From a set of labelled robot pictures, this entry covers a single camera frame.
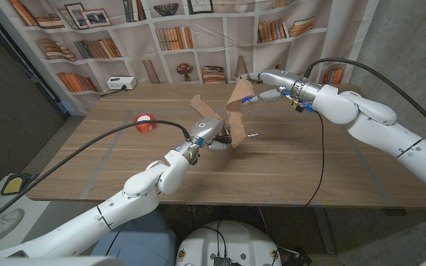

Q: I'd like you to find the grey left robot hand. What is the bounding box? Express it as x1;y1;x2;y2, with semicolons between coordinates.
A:
175;117;233;166

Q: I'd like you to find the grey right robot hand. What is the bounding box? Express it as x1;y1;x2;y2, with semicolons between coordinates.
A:
236;69;324;112

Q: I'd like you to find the beige nylon stocking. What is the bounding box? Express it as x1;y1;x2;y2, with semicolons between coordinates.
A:
188;78;256;149

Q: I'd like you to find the black orange screwdriver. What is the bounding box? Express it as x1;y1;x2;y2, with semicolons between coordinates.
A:
214;132;264;146

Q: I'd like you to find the red tape roll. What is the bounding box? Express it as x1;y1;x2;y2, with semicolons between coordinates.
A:
134;113;158;134

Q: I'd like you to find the printed bookshelf backdrop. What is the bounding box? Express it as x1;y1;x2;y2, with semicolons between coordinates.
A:
0;0;380;116

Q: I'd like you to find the white power strip box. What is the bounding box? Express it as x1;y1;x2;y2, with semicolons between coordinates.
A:
106;76;138;91

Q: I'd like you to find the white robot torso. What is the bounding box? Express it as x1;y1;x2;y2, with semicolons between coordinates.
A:
174;220;283;266

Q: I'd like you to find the blue-grey base under table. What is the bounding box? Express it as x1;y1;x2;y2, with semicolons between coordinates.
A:
91;203;179;266

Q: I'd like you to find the grey table leg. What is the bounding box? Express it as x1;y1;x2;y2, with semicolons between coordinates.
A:
312;207;337;255

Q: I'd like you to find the black floor adapter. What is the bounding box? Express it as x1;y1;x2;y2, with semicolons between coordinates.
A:
281;248;313;266

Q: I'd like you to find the yellow black floor object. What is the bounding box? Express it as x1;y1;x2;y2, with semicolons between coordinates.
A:
0;173;40;196

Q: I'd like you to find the person in grey trousers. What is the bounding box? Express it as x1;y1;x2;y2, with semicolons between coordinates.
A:
0;202;25;254

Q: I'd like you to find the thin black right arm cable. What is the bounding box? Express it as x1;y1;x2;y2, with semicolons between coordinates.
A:
303;110;326;208

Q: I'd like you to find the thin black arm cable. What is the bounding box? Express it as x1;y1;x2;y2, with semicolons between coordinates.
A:
303;110;326;208
105;220;131;256

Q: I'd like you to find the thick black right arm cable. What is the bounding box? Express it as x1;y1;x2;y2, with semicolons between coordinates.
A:
303;57;426;140

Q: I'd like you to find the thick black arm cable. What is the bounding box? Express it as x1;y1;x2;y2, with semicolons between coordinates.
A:
0;119;191;236
303;57;426;140

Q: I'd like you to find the black power strip cable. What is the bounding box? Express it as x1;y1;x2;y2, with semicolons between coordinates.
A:
100;85;128;98

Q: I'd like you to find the black torso cable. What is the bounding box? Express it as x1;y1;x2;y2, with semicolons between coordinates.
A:
197;220;228;258

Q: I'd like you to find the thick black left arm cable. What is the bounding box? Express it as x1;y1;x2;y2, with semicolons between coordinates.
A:
0;119;191;236

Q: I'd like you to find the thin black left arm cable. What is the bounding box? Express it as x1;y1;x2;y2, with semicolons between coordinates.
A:
105;220;131;256

